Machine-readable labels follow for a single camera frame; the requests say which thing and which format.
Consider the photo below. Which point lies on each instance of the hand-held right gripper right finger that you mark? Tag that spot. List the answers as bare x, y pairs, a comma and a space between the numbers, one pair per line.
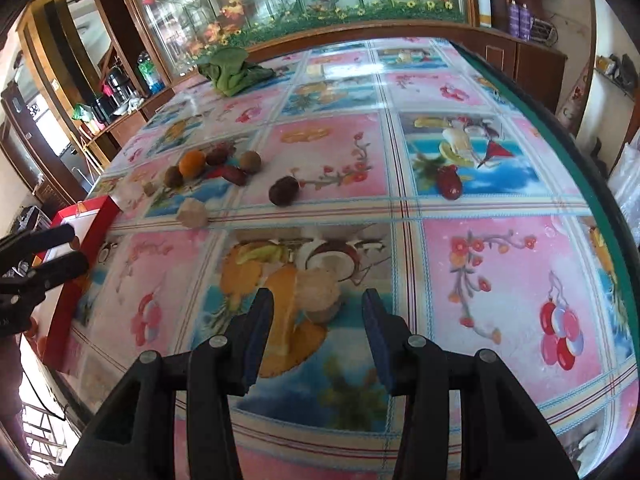
376, 340

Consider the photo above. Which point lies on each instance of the dark purple passion fruit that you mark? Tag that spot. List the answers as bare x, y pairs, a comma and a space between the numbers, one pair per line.
284, 191

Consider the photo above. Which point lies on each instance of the black thermos jug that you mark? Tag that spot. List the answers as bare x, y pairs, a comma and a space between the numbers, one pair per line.
118, 86

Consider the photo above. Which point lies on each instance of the fruit printed plastic tablecloth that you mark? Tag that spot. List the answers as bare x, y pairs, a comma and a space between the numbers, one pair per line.
400, 240

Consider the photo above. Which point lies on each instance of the brown kiwi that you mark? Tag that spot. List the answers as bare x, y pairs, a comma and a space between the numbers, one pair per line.
172, 176

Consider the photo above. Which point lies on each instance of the orange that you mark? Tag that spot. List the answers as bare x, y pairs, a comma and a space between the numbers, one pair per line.
192, 164

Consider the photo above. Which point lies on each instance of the purple bottle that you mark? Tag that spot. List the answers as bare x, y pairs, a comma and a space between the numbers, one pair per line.
513, 17
524, 21

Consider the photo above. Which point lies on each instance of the red cardboard box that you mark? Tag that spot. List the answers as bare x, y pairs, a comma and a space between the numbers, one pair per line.
82, 260

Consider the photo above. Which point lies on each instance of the wooden cabinet with painted glass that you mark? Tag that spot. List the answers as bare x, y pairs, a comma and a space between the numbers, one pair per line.
280, 5

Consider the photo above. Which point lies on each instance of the pale garlic bulb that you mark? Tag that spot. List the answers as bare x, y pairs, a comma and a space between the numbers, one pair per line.
128, 195

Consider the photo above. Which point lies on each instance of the dark red date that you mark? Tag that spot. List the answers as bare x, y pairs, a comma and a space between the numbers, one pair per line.
448, 183

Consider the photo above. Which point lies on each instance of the red lychee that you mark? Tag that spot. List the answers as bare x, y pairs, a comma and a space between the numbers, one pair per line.
220, 153

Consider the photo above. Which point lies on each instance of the green and blue plastic bottle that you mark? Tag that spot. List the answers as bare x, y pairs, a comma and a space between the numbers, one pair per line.
150, 75

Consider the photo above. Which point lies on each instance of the green leafy vegetable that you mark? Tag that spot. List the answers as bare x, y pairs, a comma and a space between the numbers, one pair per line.
232, 74

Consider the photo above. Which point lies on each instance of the red chili pepper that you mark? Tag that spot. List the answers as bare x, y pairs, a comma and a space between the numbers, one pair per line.
231, 175

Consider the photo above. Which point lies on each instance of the green plastic bag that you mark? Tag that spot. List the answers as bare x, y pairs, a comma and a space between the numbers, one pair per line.
83, 112

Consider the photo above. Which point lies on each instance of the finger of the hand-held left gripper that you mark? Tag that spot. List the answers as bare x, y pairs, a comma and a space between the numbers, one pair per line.
62, 266
47, 239

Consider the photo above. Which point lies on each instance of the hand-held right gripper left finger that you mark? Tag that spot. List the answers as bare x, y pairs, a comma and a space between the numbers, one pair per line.
261, 325

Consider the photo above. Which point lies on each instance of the small brown nut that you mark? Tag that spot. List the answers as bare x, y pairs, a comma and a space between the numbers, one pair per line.
148, 189

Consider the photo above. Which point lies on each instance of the round brown fruit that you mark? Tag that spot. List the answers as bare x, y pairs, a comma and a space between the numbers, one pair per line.
249, 161

